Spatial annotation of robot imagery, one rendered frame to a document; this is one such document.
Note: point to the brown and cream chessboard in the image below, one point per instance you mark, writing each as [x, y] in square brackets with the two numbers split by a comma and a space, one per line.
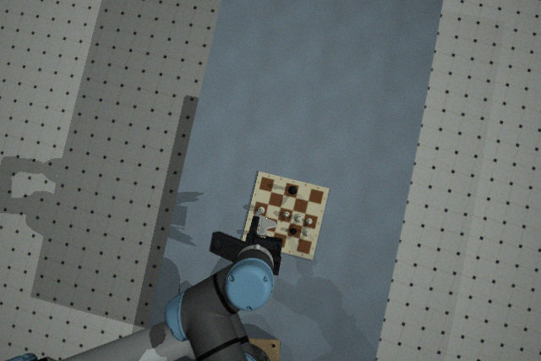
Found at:
[271, 192]

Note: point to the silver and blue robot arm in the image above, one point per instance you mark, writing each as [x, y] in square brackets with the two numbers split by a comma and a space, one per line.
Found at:
[200, 315]

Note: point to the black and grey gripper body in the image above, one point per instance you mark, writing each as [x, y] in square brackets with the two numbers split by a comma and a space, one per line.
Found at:
[272, 244]

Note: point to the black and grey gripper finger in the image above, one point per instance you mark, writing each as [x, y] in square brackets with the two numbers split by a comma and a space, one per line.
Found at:
[261, 222]

